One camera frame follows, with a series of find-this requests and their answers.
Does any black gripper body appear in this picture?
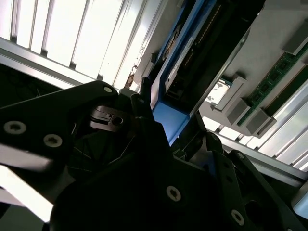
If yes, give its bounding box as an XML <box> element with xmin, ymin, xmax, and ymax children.
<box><xmin>50</xmin><ymin>150</ymin><xmax>218</xmax><ymax>231</ymax></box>

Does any hard disk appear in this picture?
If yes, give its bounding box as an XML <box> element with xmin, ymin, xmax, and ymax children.
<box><xmin>143</xmin><ymin>0</ymin><xmax>264</xmax><ymax>147</ymax></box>

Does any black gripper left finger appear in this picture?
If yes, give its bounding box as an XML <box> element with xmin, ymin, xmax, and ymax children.
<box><xmin>0</xmin><ymin>80</ymin><xmax>191</xmax><ymax>210</ymax></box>

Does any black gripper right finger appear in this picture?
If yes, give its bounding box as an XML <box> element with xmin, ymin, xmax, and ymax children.
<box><xmin>194</xmin><ymin>112</ymin><xmax>298</xmax><ymax>231</ymax></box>

